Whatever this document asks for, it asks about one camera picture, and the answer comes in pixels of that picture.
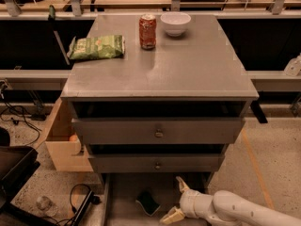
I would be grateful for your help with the grey drawer cabinet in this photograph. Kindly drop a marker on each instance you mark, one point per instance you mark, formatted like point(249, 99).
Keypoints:
point(194, 76)

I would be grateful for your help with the grey bottom drawer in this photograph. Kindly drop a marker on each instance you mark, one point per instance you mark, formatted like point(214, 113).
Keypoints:
point(123, 210)

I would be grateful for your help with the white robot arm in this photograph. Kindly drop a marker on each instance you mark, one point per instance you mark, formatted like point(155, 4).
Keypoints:
point(224, 208)

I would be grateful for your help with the orange ball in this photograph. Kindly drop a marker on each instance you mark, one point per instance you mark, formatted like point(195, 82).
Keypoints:
point(73, 138)

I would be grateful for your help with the clear plastic bottle on floor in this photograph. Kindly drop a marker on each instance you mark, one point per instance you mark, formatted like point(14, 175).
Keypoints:
point(46, 206)

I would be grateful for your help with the green chip bag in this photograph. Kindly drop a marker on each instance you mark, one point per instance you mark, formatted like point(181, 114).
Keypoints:
point(94, 48)

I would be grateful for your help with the white ceramic bowl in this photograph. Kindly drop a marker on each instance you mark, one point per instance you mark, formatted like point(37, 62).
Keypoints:
point(175, 23)

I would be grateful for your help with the grey drawer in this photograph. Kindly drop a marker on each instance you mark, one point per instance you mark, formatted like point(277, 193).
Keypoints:
point(123, 210)
point(202, 131)
point(156, 162)

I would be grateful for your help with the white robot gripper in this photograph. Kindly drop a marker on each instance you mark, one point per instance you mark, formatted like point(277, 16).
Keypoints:
point(190, 201)

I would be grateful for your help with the grey middle drawer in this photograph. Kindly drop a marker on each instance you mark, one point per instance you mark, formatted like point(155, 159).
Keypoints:
point(156, 162)

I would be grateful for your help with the light wooden box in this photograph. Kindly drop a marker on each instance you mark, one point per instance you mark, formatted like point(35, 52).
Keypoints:
point(66, 155)

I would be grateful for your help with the green handled tool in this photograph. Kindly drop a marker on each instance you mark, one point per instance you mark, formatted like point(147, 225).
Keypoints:
point(51, 19)

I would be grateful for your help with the grey top drawer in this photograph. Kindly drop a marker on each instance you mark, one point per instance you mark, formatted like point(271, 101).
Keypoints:
point(202, 131)

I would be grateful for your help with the green and yellow sponge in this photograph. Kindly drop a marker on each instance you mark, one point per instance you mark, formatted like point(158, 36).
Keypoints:
point(147, 202)

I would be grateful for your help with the black chair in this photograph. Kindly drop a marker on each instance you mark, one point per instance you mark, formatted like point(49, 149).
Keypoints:
point(17, 165)

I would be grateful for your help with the red soda can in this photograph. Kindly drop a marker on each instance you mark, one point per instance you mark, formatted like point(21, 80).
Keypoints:
point(147, 31)

